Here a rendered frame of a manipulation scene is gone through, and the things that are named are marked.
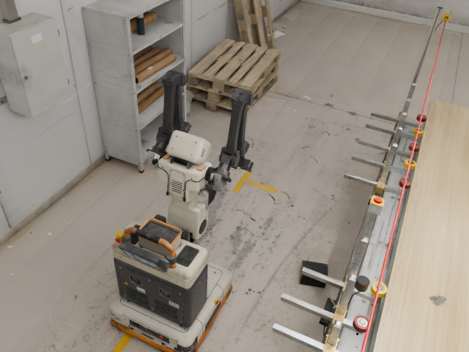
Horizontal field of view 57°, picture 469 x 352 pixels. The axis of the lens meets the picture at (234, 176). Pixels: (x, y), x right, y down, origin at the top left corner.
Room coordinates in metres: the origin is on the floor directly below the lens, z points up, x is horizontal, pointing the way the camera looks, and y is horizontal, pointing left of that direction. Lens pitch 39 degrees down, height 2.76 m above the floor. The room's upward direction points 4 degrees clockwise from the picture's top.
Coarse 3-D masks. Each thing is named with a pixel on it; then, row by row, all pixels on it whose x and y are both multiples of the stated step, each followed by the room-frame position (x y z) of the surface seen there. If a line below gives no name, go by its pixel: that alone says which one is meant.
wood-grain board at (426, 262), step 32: (448, 128) 3.15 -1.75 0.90; (448, 160) 2.69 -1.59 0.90; (416, 192) 2.28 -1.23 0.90; (448, 192) 2.30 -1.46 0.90; (416, 224) 1.96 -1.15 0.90; (448, 224) 1.99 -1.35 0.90; (416, 256) 1.70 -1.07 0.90; (448, 256) 1.72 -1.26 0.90; (416, 288) 1.47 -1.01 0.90; (448, 288) 1.49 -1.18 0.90; (384, 320) 1.26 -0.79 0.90; (416, 320) 1.28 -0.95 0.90; (448, 320) 1.29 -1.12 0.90
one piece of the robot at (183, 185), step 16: (160, 160) 1.99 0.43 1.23; (160, 176) 1.96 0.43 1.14; (176, 176) 1.92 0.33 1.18; (192, 176) 1.89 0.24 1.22; (208, 176) 1.93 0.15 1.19; (176, 192) 1.91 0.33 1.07; (192, 192) 1.92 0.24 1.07; (176, 208) 1.98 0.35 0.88; (192, 208) 1.94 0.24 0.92; (176, 224) 1.97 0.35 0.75; (192, 224) 1.93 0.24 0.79
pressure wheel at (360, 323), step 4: (356, 316) 1.27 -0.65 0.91; (360, 316) 1.27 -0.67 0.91; (364, 316) 1.27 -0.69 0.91; (356, 320) 1.25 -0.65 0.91; (360, 320) 1.25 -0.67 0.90; (364, 320) 1.25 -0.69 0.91; (368, 320) 1.25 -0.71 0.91; (352, 324) 1.24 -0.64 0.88; (356, 324) 1.23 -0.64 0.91; (360, 324) 1.23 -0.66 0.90; (364, 324) 1.23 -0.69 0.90; (356, 328) 1.22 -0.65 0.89; (360, 328) 1.21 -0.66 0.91; (364, 328) 1.21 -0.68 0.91
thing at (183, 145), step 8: (176, 136) 2.05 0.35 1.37; (184, 136) 2.04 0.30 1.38; (192, 136) 2.03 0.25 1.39; (168, 144) 2.03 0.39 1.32; (176, 144) 2.01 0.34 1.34; (184, 144) 2.00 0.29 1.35; (192, 144) 2.00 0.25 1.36; (200, 144) 1.99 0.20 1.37; (208, 144) 2.05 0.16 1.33; (168, 152) 1.99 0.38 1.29; (176, 152) 1.98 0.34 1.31; (184, 152) 1.97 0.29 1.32; (192, 152) 1.96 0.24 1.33; (200, 152) 1.97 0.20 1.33; (208, 152) 2.05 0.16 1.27; (192, 160) 1.94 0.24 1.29; (200, 160) 1.96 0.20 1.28
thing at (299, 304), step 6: (282, 294) 1.40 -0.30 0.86; (282, 300) 1.38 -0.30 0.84; (288, 300) 1.37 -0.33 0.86; (294, 300) 1.37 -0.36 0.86; (300, 300) 1.37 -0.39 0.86; (300, 306) 1.34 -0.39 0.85; (306, 306) 1.34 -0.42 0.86; (312, 306) 1.34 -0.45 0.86; (312, 312) 1.32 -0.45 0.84; (318, 312) 1.31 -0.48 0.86; (324, 312) 1.31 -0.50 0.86; (330, 312) 1.31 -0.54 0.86; (330, 318) 1.28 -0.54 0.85; (348, 324) 1.25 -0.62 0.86; (354, 330) 1.23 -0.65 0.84
